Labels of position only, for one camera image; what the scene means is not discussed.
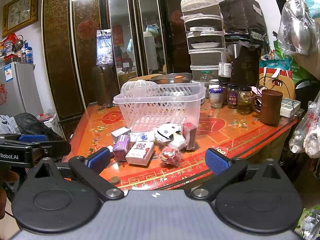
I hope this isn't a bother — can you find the white blue flat box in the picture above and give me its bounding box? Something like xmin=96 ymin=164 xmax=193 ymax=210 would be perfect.
xmin=130 ymin=131 xmax=155 ymax=143

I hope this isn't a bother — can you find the stacked card box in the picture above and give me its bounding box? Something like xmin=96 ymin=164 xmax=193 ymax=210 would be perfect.
xmin=280 ymin=98 xmax=300 ymax=118

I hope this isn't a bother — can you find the white round plush toy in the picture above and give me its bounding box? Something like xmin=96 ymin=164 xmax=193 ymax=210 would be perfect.
xmin=153 ymin=122 xmax=187 ymax=150

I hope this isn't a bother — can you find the black fabric bag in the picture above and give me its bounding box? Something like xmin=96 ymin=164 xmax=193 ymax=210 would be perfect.
xmin=219 ymin=0 xmax=270 ymax=52

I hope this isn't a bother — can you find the metal bowl with oranges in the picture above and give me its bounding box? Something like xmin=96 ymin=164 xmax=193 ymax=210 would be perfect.
xmin=151 ymin=73 xmax=192 ymax=85

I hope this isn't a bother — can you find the wall clock gold frame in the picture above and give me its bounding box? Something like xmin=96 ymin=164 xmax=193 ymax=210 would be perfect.
xmin=2 ymin=0 xmax=39 ymax=38

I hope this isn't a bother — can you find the blue calendar poster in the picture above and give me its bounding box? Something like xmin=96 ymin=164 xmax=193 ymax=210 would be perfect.
xmin=96 ymin=29 xmax=114 ymax=66

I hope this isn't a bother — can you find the clear plastic basket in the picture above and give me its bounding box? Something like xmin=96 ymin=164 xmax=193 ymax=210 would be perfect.
xmin=113 ymin=83 xmax=206 ymax=132

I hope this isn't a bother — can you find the grey refrigerator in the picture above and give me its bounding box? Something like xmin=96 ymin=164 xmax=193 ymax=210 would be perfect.
xmin=0 ymin=62 xmax=43 ymax=116

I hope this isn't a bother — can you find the amber liquid glass jar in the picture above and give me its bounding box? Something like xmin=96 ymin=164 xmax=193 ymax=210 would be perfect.
xmin=237 ymin=86 xmax=252 ymax=115

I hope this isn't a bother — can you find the white mesh food cover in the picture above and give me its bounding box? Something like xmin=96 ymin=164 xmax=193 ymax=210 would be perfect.
xmin=120 ymin=80 xmax=156 ymax=93

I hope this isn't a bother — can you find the dark red-topped box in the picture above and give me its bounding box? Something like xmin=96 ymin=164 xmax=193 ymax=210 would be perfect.
xmin=182 ymin=122 xmax=197 ymax=151

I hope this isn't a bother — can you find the purple small box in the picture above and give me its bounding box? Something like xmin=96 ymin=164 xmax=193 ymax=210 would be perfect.
xmin=113 ymin=134 xmax=130 ymax=162

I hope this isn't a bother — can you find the purple-label dark jar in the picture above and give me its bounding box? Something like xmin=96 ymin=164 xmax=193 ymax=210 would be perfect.
xmin=227 ymin=83 xmax=238 ymax=108

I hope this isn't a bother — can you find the brown ceramic mug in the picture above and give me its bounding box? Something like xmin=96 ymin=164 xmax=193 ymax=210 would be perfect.
xmin=251 ymin=89 xmax=283 ymax=126

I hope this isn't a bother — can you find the small white box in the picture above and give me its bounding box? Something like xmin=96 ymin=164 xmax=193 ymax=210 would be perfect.
xmin=111 ymin=127 xmax=131 ymax=144

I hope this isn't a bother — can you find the white red printed box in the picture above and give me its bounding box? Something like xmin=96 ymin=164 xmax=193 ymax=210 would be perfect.
xmin=125 ymin=141 xmax=155 ymax=166

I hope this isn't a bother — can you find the hanging clear plastic bag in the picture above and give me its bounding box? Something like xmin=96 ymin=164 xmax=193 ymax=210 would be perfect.
xmin=277 ymin=0 xmax=319 ymax=56

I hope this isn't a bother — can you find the dark brown thermos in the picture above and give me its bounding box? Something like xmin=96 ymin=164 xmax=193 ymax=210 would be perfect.
xmin=93 ymin=64 xmax=118 ymax=108

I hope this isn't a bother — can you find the blue-lid glass jar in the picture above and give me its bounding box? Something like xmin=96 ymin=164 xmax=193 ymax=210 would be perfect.
xmin=209 ymin=88 xmax=223 ymax=108

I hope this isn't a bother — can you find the dark kettle jug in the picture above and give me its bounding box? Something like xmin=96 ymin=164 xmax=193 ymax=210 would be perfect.
xmin=227 ymin=41 xmax=261 ymax=87

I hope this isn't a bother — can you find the coin on table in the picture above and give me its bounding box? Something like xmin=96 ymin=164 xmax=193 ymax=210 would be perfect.
xmin=110 ymin=176 xmax=120 ymax=185

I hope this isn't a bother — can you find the dark wooden wardrobe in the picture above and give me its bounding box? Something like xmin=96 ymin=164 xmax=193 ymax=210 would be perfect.
xmin=41 ymin=0 xmax=191 ymax=138

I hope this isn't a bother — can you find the white-label dark bottle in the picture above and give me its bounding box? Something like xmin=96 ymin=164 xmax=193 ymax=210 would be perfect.
xmin=218 ymin=62 xmax=232 ymax=81

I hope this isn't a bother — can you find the red candy packet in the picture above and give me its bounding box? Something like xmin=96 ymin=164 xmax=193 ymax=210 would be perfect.
xmin=159 ymin=146 xmax=182 ymax=166

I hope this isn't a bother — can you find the tiered white food rack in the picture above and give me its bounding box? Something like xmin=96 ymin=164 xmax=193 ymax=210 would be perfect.
xmin=181 ymin=0 xmax=227 ymax=81

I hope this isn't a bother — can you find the green-lid clear jar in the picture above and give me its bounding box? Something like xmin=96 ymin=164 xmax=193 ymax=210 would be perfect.
xmin=200 ymin=70 xmax=213 ymax=98

